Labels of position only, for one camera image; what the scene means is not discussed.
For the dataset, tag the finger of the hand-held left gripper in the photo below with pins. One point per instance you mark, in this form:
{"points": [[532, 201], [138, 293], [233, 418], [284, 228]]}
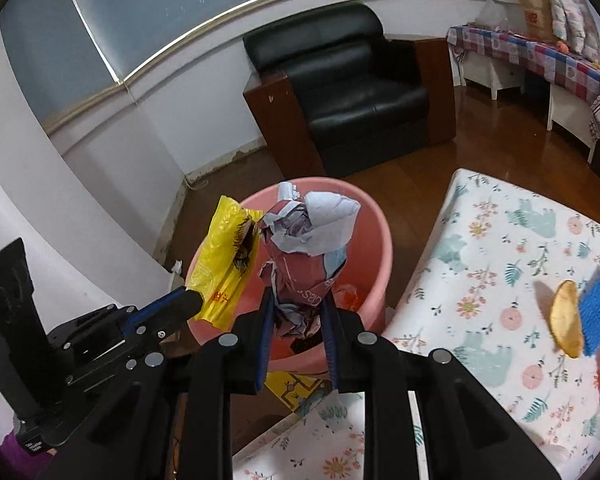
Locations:
{"points": [[180, 305]]}

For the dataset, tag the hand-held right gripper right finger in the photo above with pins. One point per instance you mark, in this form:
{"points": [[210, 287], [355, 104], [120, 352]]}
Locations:
{"points": [[329, 325]]}

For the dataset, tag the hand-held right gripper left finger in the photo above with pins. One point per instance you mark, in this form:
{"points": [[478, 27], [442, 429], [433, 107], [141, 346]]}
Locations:
{"points": [[265, 322]]}

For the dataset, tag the yellow plastic bag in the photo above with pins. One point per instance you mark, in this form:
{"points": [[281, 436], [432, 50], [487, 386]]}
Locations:
{"points": [[220, 260]]}

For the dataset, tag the printed paper wad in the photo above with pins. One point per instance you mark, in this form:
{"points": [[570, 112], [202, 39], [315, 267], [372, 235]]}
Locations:
{"points": [[300, 270]]}

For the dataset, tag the pink plastic bucket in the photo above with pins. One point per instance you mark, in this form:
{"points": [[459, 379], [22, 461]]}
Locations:
{"points": [[365, 240]]}

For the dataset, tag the yellow fruit peel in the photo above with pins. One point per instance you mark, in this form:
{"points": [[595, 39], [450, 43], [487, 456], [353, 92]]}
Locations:
{"points": [[565, 320]]}

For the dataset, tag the person's left forearm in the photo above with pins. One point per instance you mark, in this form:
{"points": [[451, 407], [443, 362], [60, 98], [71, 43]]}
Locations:
{"points": [[15, 457]]}

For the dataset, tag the orange wrapper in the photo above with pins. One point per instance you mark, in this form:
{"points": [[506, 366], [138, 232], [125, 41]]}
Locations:
{"points": [[352, 300]]}

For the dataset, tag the yellow printed packet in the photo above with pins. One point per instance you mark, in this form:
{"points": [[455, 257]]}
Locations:
{"points": [[295, 390]]}

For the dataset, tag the black leather armchair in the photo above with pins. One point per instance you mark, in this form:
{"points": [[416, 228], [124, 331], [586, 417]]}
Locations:
{"points": [[355, 85]]}

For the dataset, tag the frosted window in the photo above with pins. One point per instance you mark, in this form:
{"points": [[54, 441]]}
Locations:
{"points": [[180, 10]]}

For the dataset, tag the white desk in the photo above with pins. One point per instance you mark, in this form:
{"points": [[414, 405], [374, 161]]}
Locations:
{"points": [[562, 105]]}

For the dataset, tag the plaid-covered side table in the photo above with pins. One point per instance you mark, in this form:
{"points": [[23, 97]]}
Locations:
{"points": [[530, 55]]}

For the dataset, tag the clear plastic bag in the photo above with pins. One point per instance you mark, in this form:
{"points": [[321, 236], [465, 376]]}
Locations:
{"points": [[492, 15]]}

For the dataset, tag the orange fruit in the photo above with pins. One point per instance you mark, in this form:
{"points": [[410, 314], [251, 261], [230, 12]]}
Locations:
{"points": [[561, 46]]}

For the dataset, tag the brown paper bag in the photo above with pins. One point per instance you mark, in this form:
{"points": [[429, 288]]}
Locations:
{"points": [[535, 17]]}

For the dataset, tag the floral padded jacket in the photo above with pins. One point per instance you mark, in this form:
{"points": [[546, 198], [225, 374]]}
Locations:
{"points": [[572, 5]]}

